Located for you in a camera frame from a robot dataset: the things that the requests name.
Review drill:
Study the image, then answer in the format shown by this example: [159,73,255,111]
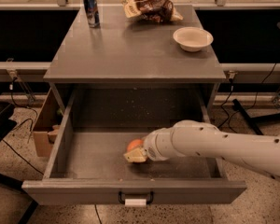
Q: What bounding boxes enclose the black white drawer handle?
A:
[118,192,154,207]

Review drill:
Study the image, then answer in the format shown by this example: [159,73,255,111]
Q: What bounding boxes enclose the white paper bowl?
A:
[173,27,214,52]

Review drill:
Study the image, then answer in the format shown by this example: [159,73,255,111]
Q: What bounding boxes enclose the open grey top drawer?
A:
[23,88,246,205]

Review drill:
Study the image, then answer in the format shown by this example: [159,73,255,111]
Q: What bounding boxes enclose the brown snack bag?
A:
[120,0,183,23]

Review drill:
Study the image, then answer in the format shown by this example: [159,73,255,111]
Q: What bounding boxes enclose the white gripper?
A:
[124,131,165,163]

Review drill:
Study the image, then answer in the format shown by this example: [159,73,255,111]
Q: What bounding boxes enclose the grey cabinet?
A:
[44,4,225,106]

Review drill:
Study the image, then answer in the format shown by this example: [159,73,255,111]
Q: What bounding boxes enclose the black chair base left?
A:
[0,100,39,224]

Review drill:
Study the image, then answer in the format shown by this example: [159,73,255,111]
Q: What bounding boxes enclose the blue drink can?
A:
[83,0,100,28]

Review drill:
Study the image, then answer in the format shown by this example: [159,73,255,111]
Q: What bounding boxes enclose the black metal floor stand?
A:
[232,99,280,135]

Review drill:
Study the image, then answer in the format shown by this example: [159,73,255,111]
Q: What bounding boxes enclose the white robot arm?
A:
[124,120,280,181]

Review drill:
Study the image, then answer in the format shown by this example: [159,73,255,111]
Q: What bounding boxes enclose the black floor cable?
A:
[212,63,278,133]
[0,77,45,175]

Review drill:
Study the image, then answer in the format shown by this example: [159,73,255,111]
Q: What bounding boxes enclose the cardboard box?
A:
[33,91,63,157]

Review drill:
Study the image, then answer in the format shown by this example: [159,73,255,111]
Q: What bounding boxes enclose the black floor cable left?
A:
[0,77,45,175]

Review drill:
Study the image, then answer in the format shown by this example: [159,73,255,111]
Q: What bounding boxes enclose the black floor cable right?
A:
[212,63,278,133]

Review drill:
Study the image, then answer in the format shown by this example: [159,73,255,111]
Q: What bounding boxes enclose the orange fruit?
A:
[127,139,143,152]

